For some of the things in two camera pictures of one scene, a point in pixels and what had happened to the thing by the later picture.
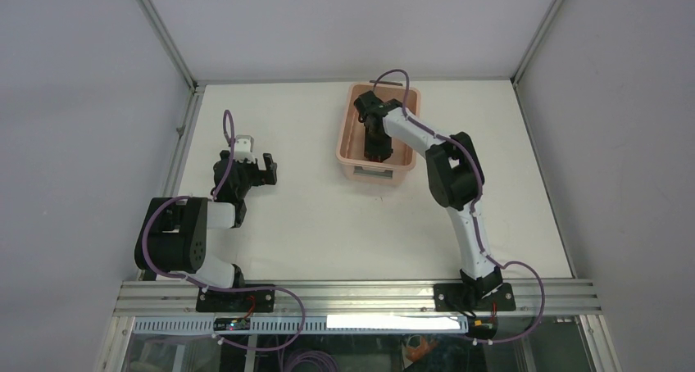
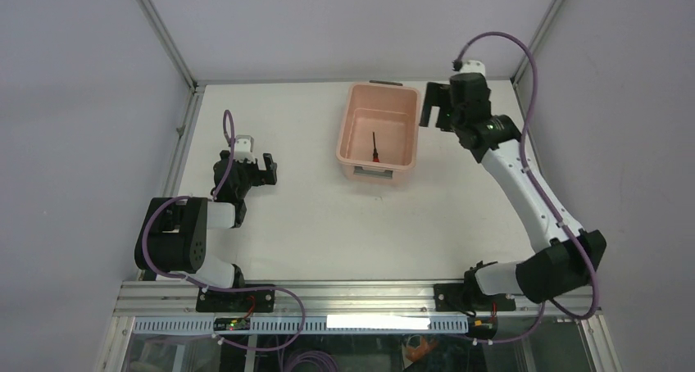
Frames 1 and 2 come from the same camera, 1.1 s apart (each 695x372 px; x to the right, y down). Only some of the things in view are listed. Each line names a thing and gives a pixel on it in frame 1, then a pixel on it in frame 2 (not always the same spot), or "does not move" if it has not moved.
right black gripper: [384, 151] → [436, 94]
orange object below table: [417, 354] does not move
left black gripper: [261, 177] does not move
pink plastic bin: [350, 147] does not move
